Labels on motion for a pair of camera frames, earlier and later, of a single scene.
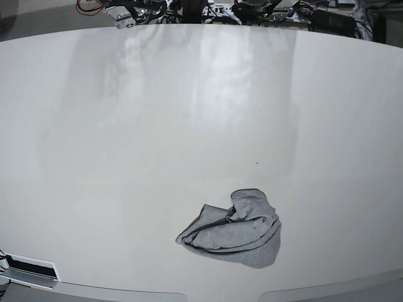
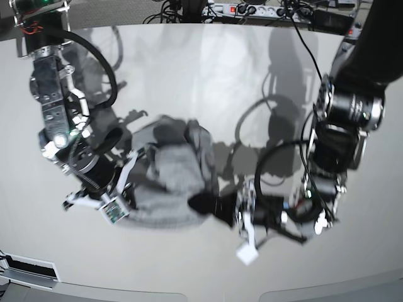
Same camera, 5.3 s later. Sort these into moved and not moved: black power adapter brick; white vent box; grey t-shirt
Moved: grey t-shirt
Not moved: black power adapter brick; white vent box
